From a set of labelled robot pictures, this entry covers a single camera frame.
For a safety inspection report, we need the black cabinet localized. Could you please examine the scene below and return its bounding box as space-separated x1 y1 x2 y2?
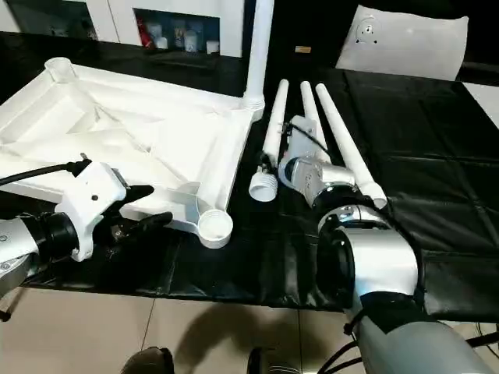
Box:
272 0 359 67

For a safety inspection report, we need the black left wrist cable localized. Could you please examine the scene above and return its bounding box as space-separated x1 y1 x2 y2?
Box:
0 153 89 188

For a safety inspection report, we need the black robot foot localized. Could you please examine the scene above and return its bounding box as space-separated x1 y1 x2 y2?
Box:
249 348 301 374

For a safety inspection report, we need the white plastic table top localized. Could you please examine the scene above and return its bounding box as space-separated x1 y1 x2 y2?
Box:
0 57 266 250

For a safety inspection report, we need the white cabinet with glass doors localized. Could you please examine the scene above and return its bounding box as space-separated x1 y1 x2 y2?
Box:
0 0 254 59

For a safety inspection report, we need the dark robot foot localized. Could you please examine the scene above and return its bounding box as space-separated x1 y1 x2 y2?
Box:
123 348 175 374

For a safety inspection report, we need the white plastic seat panel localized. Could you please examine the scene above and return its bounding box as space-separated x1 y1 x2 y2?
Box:
335 4 469 82

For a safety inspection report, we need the white plastic table leg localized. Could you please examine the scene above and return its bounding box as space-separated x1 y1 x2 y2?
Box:
241 0 276 112
314 83 389 210
248 79 292 203
299 80 332 161

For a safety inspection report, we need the black metal stand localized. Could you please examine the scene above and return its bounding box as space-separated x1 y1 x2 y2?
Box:
465 333 499 348

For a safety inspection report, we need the black table mat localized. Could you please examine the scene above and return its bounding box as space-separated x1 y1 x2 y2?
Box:
0 30 499 324

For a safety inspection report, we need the white flat board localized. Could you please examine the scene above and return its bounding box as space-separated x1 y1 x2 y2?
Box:
463 81 499 129

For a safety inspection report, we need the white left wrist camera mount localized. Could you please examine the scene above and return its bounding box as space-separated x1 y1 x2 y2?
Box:
54 159 128 263

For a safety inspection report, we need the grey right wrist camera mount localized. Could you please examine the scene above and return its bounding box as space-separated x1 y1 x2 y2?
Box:
286 115 327 164

